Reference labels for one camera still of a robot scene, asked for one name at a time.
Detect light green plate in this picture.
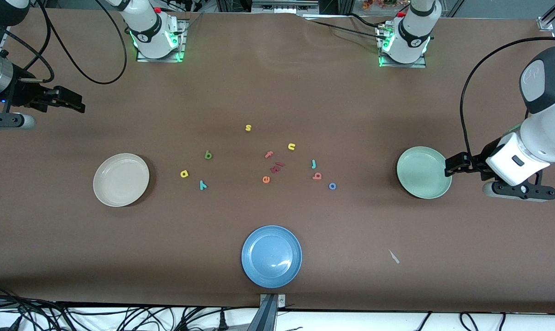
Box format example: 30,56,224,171
396,146,453,200

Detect beige brown plate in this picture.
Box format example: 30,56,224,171
93,153,150,208

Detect brown table cover sheet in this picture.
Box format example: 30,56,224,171
0,8,555,314

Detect blue plate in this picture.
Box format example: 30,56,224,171
241,225,303,289

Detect grey power strip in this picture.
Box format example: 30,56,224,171
251,0,320,14

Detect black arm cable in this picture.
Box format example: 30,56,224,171
0,0,128,86
460,37,555,157

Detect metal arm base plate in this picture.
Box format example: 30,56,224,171
379,25,427,68
136,18,187,63

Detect black base cable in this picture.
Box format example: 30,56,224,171
346,13,387,30
312,20,381,39

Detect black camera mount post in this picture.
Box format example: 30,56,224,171
248,293,287,331

